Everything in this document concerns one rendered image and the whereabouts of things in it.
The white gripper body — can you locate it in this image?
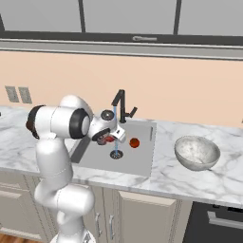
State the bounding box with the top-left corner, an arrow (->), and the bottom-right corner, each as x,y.
110,124 -> 127,144

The dark round sink drain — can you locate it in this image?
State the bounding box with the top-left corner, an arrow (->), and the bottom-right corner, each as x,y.
109,149 -> 124,160

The black sink faucet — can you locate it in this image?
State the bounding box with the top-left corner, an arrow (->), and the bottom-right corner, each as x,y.
110,88 -> 139,124

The grey sink basin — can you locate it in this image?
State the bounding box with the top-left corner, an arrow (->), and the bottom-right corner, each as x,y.
69,120 -> 159,178

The grey marbled bowl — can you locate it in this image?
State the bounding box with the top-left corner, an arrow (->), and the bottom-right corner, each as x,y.
174,135 -> 222,172

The blue water stream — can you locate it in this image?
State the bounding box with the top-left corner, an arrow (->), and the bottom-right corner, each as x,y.
113,105 -> 121,157

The beige cupboard door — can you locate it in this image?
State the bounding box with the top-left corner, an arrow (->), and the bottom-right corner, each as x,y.
83,185 -> 121,243
118,190 -> 178,243

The dark framed window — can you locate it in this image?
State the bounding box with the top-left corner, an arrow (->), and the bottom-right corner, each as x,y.
0,0 -> 243,47

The beige drawer front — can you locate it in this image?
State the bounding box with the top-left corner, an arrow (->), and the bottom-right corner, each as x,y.
0,179 -> 44,242

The black dishwasher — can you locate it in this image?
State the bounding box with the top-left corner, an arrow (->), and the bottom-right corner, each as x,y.
182,201 -> 243,243

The silver cupboard handle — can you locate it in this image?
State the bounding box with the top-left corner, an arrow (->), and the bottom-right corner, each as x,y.
95,212 -> 103,237
108,215 -> 116,240

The grey window handle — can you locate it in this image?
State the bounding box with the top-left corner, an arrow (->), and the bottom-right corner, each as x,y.
132,35 -> 159,43

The grey wall outlet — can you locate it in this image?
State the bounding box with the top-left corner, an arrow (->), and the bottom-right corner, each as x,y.
17,86 -> 33,105
4,84 -> 20,103

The silver dishwasher handle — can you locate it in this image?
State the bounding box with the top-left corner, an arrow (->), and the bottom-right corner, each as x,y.
206,210 -> 243,231

